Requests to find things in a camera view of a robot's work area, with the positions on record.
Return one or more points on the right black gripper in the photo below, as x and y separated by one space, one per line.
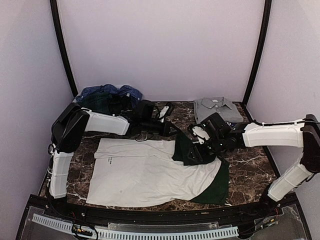
199 155

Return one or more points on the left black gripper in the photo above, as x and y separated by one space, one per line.
165 131

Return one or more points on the white and green raglan shirt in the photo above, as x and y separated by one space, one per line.
138 174

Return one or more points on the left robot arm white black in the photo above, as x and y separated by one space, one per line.
67 132

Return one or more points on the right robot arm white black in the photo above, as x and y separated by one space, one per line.
302 133

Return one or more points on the blue checkered shirt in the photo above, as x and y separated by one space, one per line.
124 90

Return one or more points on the black garment in basket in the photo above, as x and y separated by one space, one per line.
119 104

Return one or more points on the folded grey polo shirt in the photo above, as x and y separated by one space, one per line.
204 107

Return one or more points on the dark green plaid garment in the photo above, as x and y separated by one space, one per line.
97 102

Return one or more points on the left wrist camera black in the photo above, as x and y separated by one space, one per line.
144 109

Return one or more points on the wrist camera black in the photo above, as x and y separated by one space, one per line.
144 109
215 126

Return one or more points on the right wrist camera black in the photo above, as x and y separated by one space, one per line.
215 126

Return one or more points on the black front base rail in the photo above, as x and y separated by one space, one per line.
241 214

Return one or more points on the white slotted cable duct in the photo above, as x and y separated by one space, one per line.
119 231

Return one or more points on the left black frame post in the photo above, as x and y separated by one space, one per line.
62 46

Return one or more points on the black frame post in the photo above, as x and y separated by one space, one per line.
259 51
62 46

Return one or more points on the right black frame post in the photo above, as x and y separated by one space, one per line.
259 51

